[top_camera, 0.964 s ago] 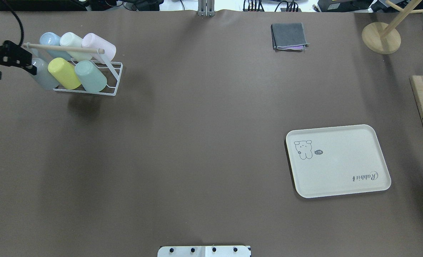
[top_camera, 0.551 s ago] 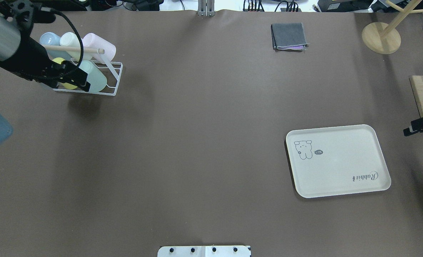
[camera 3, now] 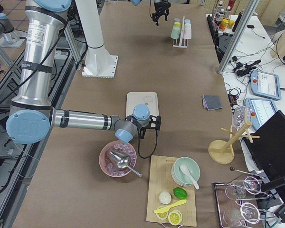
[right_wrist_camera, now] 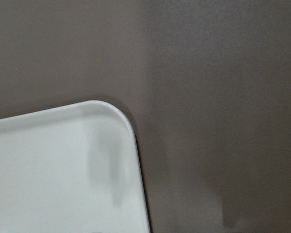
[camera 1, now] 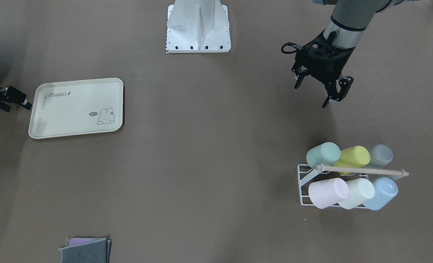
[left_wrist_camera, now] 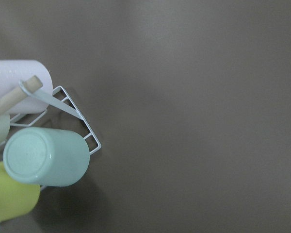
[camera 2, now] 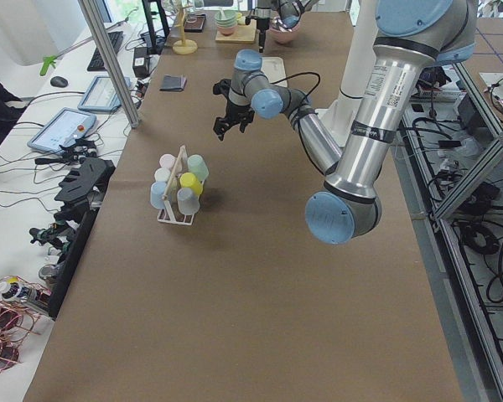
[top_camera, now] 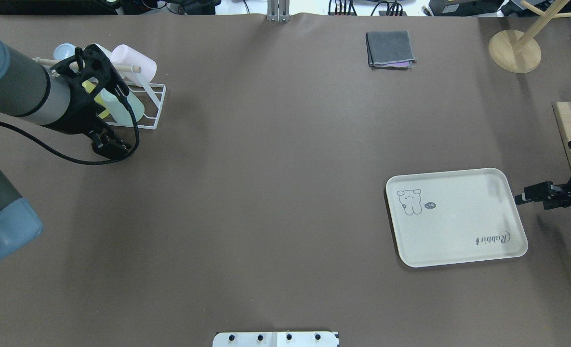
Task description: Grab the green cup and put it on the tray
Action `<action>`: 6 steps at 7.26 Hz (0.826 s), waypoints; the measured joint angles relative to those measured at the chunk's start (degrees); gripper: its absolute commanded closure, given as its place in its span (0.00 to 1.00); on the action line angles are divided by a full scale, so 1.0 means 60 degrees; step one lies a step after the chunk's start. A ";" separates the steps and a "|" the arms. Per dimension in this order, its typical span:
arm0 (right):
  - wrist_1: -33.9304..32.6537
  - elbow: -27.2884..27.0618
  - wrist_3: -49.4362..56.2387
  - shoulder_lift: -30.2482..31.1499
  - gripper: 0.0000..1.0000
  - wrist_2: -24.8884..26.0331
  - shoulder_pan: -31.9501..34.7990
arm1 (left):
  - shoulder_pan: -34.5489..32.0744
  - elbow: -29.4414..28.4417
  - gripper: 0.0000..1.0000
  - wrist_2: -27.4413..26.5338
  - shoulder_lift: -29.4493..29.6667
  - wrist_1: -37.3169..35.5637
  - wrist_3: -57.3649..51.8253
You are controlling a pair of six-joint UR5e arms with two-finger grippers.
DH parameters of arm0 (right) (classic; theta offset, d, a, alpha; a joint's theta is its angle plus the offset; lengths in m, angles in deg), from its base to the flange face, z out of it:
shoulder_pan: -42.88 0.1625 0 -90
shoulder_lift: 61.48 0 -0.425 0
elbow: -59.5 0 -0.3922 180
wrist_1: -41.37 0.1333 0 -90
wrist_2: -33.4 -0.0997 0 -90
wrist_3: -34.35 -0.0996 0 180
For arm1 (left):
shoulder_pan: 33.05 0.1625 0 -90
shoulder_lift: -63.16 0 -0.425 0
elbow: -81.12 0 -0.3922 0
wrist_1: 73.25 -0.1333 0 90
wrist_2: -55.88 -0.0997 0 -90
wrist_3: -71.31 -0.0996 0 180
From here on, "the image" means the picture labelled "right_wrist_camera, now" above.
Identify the cream rabbit print tray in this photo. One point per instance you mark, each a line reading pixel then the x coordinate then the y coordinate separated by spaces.
pixel 71 169

